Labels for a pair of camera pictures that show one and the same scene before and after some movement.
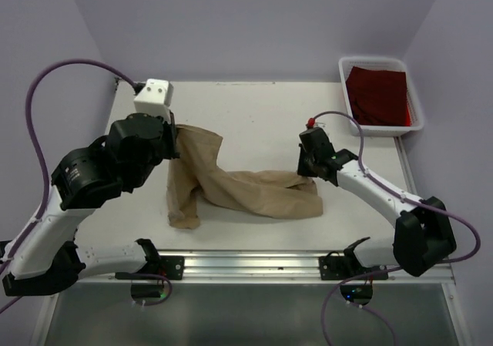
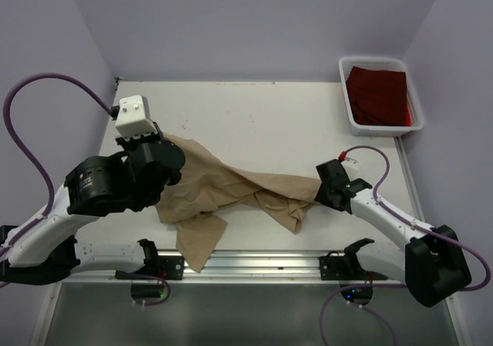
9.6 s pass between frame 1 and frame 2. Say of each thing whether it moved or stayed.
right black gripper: moved
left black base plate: stayed
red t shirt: stayed
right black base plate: stayed
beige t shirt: moved
